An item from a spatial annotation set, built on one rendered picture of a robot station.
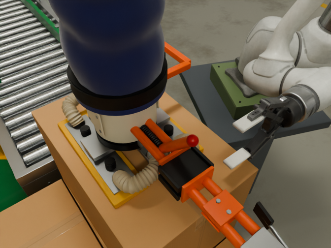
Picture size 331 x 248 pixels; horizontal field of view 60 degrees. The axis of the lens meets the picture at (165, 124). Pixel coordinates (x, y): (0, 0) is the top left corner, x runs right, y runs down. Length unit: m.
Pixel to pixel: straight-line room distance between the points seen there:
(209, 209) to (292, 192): 1.45
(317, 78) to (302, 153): 1.39
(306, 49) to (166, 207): 0.78
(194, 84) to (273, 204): 0.93
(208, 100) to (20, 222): 0.89
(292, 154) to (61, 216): 1.55
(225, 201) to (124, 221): 0.26
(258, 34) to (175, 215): 0.71
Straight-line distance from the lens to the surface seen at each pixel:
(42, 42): 2.18
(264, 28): 1.13
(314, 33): 1.18
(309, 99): 0.80
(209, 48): 3.00
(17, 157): 1.39
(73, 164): 0.83
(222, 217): 0.57
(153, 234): 0.70
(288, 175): 2.05
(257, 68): 0.94
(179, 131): 0.83
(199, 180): 0.59
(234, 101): 1.17
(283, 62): 0.92
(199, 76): 1.39
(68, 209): 1.23
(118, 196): 0.73
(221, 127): 1.16
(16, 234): 1.25
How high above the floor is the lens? 1.59
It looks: 47 degrees down
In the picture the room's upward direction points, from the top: straight up
